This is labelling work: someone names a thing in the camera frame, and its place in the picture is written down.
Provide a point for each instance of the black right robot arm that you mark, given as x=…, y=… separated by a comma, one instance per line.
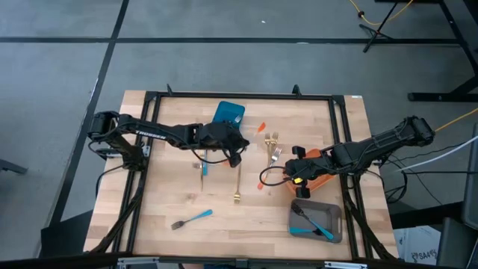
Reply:
x=388, y=143

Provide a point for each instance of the silver frame bracket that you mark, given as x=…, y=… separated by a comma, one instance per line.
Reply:
x=138, y=261
x=345, y=265

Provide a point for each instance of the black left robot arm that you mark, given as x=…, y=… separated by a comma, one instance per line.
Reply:
x=157, y=133

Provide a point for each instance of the grey plastic bin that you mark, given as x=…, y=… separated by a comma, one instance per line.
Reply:
x=332, y=213

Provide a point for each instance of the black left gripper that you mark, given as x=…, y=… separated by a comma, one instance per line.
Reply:
x=220, y=136

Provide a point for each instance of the grey panel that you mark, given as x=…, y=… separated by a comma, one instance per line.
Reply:
x=471, y=179

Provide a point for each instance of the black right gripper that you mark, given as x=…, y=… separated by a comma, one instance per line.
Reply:
x=311, y=167

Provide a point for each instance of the black tripod stand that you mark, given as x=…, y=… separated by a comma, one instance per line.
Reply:
x=377, y=33

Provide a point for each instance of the blue plastic bin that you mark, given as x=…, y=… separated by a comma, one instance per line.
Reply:
x=228, y=110

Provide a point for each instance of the orange plastic bin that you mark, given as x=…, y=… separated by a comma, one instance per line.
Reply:
x=315, y=185

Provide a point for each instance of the black desk leg frame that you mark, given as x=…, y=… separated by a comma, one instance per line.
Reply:
x=440, y=96

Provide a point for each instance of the black floor stand foot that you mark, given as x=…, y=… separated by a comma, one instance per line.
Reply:
x=11, y=166

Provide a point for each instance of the black metal rig frame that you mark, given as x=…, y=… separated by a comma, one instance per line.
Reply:
x=242, y=95

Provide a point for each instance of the white cardboard box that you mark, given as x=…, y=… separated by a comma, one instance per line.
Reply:
x=418, y=246

